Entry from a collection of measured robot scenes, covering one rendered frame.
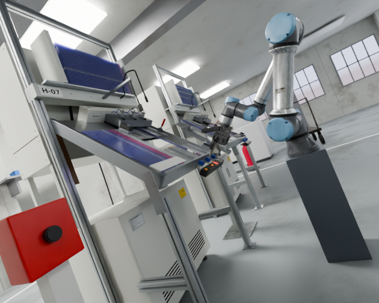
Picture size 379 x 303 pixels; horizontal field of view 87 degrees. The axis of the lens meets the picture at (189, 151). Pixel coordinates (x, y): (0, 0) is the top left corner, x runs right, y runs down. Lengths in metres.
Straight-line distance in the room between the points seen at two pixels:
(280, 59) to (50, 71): 1.20
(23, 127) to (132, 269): 0.98
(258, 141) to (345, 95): 5.74
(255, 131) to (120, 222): 4.34
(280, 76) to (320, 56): 9.27
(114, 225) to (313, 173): 0.99
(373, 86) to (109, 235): 10.09
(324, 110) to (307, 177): 8.93
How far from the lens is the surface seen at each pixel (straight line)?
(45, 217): 0.66
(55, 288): 0.69
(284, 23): 1.02
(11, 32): 1.49
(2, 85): 1.64
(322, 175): 1.15
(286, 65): 1.02
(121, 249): 1.10
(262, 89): 1.19
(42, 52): 1.52
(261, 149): 5.06
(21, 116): 1.48
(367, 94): 10.31
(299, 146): 1.14
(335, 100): 10.09
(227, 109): 1.14
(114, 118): 1.37
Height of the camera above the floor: 0.75
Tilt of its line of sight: 2 degrees up
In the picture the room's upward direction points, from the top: 22 degrees counter-clockwise
